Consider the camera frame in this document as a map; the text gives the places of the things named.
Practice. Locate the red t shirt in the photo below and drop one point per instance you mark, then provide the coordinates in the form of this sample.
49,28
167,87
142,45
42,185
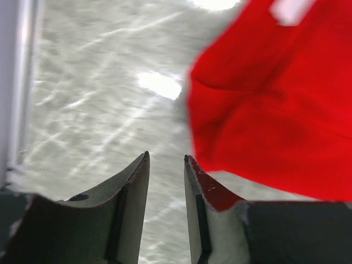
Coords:
270,99

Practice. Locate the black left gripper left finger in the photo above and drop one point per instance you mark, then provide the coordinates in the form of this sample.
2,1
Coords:
100,225

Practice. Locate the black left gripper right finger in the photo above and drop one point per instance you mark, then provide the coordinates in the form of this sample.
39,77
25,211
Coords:
225,228

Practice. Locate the aluminium left table rail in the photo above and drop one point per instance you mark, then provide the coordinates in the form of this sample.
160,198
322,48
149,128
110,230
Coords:
20,34

